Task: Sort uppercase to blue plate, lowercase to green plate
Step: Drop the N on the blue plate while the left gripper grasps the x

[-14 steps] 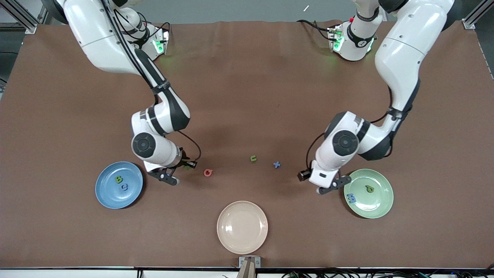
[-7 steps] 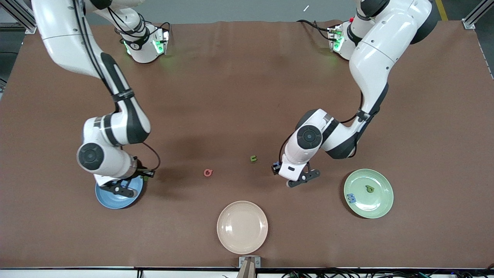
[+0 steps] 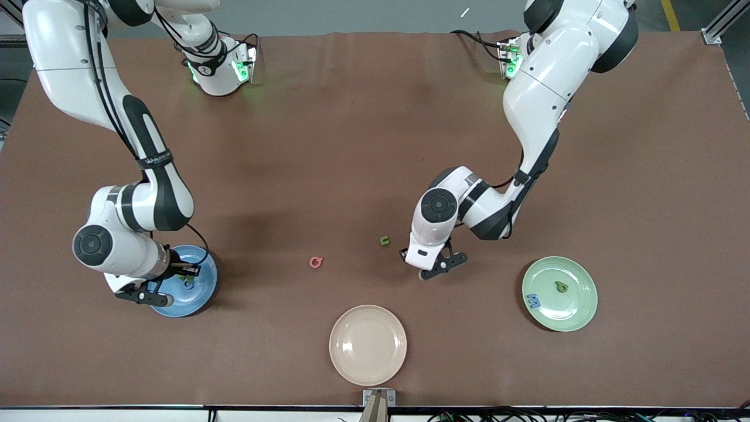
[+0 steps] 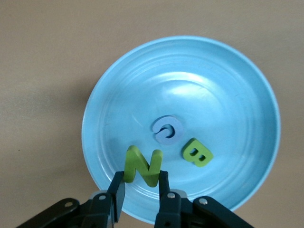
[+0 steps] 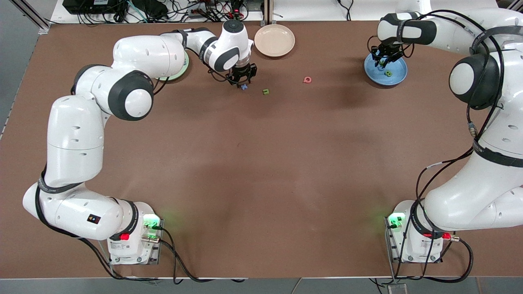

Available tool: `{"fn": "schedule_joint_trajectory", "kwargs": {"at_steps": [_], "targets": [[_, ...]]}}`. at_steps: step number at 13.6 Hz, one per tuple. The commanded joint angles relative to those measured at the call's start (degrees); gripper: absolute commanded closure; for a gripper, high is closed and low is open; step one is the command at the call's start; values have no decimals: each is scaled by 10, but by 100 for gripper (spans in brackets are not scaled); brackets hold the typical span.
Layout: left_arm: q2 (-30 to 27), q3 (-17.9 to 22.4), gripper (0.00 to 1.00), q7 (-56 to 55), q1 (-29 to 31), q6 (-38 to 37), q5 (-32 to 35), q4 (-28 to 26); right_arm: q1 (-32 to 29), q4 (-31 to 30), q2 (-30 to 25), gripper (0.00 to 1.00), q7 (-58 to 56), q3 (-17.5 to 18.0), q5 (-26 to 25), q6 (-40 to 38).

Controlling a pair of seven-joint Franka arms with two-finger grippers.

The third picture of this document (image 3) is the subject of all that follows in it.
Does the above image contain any beige plate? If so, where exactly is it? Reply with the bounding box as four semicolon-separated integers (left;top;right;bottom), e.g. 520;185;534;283
329;305;408;387

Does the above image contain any green plate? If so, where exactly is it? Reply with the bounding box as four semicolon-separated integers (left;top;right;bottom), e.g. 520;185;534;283
521;256;598;333

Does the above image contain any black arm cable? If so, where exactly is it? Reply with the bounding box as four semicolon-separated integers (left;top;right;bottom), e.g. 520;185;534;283
82;0;210;276
491;149;528;189

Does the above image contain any black base power cable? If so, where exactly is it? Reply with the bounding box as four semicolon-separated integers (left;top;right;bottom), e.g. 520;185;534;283
450;29;506;63

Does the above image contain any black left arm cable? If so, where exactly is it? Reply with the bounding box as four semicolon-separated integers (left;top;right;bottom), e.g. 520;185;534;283
491;149;528;189

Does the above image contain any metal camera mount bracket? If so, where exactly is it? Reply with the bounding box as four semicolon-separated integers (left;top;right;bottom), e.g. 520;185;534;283
363;389;397;422

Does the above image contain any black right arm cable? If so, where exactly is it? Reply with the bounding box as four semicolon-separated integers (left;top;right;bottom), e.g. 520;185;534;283
82;0;210;276

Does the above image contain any blue plate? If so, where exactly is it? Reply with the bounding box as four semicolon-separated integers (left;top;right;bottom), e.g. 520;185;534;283
149;245;219;318

